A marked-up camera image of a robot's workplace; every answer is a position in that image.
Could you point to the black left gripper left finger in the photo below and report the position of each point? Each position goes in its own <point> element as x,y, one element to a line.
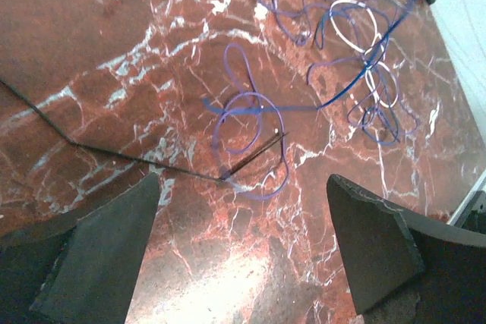
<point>80,266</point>

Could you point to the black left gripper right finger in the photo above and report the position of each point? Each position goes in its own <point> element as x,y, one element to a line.
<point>404,267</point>

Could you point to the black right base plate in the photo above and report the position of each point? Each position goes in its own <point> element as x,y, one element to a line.
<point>472,218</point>

